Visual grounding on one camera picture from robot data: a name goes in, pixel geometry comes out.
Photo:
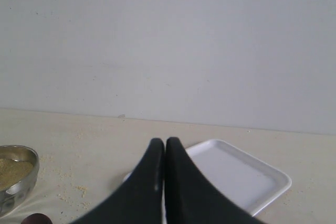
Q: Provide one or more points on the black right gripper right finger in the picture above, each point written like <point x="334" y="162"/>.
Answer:
<point x="190" y="197"/>

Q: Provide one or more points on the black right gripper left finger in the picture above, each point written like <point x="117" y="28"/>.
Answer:
<point x="139" y="198"/>

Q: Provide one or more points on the dark red wooden spoon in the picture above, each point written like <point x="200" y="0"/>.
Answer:
<point x="37" y="218"/>

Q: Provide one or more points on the yellow-brown granular powder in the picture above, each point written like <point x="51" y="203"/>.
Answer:
<point x="13" y="171"/>

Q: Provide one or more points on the white square plastic tray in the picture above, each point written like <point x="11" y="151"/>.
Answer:
<point x="248" y="182"/>

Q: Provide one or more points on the steel bowl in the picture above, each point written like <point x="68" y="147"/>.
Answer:
<point x="13" y="196"/>

